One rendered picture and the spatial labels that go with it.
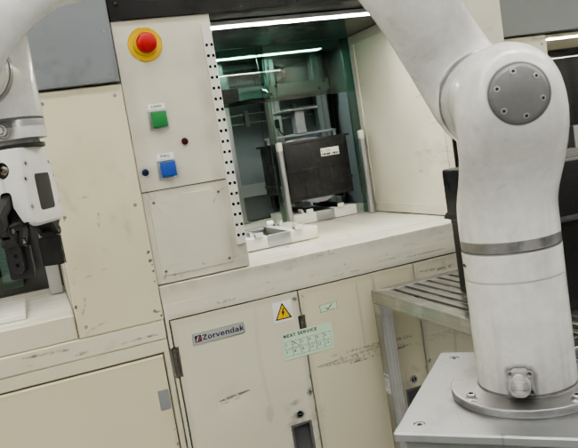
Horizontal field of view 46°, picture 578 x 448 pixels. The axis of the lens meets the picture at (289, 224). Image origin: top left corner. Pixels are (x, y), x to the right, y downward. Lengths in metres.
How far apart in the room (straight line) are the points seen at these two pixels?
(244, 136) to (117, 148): 1.05
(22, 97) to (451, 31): 0.53
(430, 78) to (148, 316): 0.79
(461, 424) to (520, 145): 0.33
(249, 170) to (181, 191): 0.99
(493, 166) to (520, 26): 1.05
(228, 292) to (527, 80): 0.88
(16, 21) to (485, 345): 0.66
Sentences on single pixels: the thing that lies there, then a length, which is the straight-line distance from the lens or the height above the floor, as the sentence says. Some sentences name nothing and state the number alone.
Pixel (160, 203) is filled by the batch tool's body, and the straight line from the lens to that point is 1.41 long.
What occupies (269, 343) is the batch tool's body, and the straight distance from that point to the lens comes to 1.50.
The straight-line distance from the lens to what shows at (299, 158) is 2.04.
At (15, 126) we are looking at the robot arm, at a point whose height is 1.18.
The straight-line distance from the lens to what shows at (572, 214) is 1.23.
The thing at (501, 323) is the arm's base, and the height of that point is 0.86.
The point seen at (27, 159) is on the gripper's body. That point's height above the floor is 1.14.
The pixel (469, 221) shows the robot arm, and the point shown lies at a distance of 0.84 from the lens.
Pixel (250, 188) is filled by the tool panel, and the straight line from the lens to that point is 2.38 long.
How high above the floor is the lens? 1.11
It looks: 6 degrees down
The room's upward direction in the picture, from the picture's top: 9 degrees counter-clockwise
